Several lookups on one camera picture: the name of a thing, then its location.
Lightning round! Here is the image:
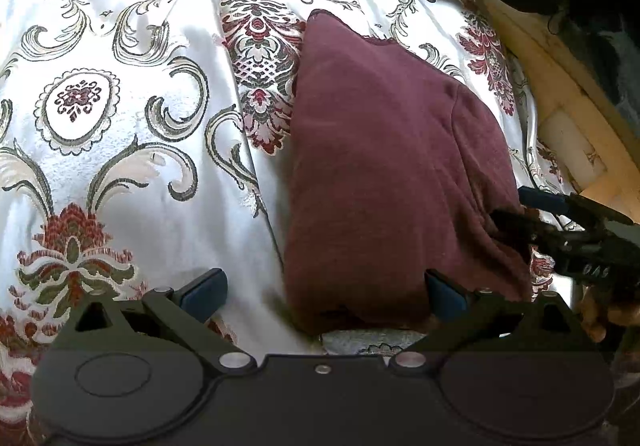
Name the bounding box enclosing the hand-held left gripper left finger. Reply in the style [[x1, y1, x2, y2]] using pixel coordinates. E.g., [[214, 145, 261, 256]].
[[59, 268, 257, 372]]

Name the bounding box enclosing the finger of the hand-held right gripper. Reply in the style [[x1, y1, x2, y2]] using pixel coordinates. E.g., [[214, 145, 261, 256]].
[[492, 209, 569, 260], [518, 186, 640, 228]]

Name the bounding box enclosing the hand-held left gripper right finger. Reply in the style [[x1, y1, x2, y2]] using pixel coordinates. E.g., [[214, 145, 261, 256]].
[[389, 269, 586, 372]]

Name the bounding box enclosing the maroon shirt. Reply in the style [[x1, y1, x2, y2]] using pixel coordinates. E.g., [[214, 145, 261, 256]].
[[282, 8, 538, 337]]

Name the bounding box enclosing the person's right hand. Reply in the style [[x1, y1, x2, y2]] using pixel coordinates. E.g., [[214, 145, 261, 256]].
[[579, 282, 640, 343]]

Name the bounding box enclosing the white mattress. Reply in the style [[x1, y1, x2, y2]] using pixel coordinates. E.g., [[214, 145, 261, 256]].
[[537, 115, 608, 189]]

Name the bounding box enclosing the white floral bedspread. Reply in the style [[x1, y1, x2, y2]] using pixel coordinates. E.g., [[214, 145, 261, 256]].
[[0, 0, 586, 432]]

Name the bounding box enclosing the wooden bed frame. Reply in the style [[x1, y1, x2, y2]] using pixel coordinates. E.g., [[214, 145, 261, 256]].
[[179, 0, 640, 222]]

